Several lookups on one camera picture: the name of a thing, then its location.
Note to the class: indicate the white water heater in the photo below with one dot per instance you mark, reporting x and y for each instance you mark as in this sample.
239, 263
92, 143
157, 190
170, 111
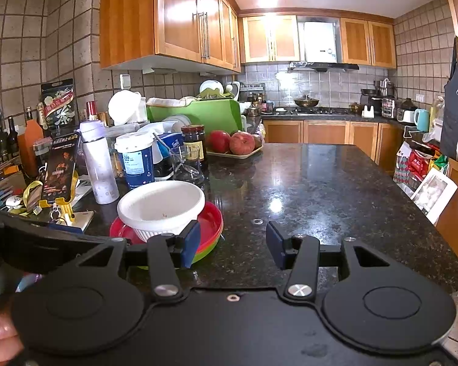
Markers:
320, 42

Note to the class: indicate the pale red striped apple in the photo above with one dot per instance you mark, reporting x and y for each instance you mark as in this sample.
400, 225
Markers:
242, 144

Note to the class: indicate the black cooking pot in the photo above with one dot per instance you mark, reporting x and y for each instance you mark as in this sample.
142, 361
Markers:
368, 97

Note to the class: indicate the orange bottle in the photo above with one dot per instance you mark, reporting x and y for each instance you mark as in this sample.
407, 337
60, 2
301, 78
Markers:
32, 141

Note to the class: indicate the red snack packet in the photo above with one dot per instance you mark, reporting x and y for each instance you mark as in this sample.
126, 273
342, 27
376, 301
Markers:
420, 164

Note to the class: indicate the range hood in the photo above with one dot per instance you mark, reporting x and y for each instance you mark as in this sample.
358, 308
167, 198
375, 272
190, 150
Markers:
324, 67

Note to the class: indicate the gas stove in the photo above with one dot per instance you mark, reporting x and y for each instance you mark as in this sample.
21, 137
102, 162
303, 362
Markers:
328, 112

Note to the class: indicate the green plastic plate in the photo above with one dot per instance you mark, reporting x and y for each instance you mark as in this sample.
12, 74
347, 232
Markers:
208, 253

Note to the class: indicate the white dish stack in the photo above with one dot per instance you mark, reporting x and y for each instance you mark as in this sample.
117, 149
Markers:
177, 120

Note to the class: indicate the metal spoon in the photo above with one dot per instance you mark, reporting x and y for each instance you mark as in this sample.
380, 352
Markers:
164, 145

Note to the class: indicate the wooden upper cabinet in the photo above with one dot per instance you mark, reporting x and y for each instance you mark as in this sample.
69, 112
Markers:
366, 42
175, 15
257, 38

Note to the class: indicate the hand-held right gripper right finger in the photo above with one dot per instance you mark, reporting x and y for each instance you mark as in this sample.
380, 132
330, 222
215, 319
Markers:
276, 244

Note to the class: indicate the dark sauce jar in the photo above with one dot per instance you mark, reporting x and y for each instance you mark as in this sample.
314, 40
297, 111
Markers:
194, 137

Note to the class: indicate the black apron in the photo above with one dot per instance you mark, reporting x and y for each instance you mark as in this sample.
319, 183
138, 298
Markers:
454, 122

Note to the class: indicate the blue tissue pack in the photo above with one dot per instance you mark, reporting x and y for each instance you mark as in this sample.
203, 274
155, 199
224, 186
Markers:
173, 141

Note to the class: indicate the glass measuring cup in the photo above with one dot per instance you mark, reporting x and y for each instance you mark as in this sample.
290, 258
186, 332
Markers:
191, 177

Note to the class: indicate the green cutting board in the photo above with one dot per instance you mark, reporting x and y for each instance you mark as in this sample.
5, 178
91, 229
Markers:
213, 116

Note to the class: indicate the teal mug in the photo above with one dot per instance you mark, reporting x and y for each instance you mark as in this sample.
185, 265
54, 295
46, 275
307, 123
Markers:
423, 121

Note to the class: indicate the beige fruit tray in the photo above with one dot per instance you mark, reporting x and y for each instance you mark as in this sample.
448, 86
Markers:
248, 156

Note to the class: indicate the stainless steel pots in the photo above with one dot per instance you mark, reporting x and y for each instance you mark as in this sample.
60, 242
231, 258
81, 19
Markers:
384, 89

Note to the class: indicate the white notebook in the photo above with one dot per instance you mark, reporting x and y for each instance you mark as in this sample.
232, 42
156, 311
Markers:
82, 221

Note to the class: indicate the smartphone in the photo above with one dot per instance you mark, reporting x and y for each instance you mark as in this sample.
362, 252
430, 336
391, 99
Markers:
61, 167

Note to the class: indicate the white cloth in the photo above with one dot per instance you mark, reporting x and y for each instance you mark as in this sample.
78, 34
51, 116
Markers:
168, 102

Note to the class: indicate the dark wok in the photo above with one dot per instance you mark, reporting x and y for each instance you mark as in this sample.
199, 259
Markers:
307, 103

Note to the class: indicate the checkered gift bag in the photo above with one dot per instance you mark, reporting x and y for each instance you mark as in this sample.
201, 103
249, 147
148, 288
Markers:
402, 164

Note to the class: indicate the black snack package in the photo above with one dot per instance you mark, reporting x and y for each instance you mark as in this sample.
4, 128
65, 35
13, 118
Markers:
59, 106

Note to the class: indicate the white bottle purple cap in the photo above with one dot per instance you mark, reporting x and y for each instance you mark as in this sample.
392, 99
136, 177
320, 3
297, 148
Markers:
99, 167

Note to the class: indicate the wooden lower cabinets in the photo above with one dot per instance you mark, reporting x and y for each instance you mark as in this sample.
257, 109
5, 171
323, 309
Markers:
324, 133

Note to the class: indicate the white round plate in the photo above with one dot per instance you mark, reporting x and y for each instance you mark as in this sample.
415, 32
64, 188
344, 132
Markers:
210, 85

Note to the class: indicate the stack of coloured books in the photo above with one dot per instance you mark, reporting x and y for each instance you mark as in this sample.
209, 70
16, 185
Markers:
0, 190

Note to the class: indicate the green dish rack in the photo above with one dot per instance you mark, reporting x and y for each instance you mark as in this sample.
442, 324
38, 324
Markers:
213, 94

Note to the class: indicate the blue paper cup white lid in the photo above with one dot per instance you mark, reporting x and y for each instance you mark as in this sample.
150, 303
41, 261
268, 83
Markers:
135, 164

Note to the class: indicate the orange plastic plate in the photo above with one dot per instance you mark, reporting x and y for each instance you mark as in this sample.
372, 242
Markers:
216, 241

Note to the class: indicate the white wall outlet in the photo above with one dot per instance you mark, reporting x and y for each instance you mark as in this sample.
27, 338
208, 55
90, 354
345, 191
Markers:
125, 81

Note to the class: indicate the brown kiwi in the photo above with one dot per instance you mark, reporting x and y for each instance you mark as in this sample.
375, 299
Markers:
257, 142

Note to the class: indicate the dark red apple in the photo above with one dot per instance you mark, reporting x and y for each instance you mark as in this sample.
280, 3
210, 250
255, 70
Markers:
218, 142

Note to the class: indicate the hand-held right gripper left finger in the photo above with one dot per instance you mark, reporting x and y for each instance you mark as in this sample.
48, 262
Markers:
191, 242

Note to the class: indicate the white rice cooker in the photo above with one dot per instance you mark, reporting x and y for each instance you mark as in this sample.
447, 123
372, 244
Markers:
234, 89

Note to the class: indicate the white window box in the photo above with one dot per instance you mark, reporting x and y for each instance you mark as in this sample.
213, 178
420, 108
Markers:
435, 194

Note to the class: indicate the dark glass bottle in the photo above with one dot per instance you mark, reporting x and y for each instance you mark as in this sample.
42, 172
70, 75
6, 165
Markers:
13, 141
2, 145

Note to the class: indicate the yellow phone stand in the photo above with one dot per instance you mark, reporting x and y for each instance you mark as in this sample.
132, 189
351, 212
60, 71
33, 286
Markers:
66, 207

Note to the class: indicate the person's left hand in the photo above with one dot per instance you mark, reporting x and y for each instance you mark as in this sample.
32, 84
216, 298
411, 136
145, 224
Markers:
0, 345

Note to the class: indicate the white stand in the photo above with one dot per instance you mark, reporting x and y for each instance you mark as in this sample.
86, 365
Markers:
369, 113

